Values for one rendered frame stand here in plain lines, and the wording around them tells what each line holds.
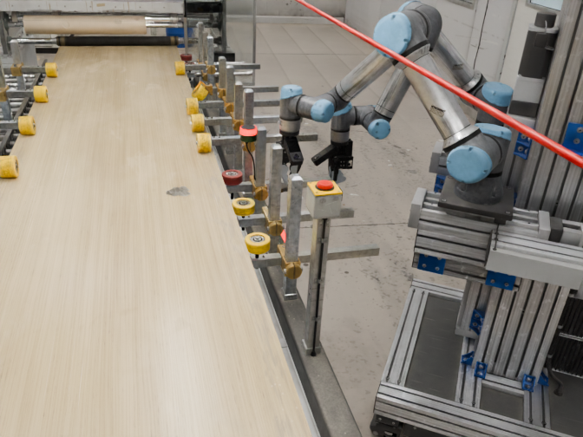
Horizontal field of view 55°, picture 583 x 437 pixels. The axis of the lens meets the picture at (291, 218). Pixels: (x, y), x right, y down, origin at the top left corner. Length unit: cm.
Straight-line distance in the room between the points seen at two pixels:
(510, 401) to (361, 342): 76
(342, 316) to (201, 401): 176
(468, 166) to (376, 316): 147
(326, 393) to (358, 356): 118
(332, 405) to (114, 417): 57
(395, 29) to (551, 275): 84
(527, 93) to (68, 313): 153
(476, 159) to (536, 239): 37
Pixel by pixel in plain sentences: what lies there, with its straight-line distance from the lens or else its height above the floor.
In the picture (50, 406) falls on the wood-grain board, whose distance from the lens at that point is 131.
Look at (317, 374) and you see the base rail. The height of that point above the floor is 70.
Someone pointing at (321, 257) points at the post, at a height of 103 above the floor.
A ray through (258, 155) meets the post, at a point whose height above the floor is 100.
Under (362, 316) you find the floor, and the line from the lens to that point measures 296.
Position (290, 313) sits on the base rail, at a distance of 179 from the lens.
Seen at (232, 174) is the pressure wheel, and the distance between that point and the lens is 219.
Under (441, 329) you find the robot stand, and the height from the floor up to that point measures 21.
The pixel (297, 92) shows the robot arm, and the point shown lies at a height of 128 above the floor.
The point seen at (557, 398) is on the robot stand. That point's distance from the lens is 250.
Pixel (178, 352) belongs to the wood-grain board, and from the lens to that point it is 136.
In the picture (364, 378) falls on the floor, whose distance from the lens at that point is 262.
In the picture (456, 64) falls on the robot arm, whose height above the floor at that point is 133.
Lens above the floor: 181
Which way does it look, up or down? 29 degrees down
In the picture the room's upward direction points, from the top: 3 degrees clockwise
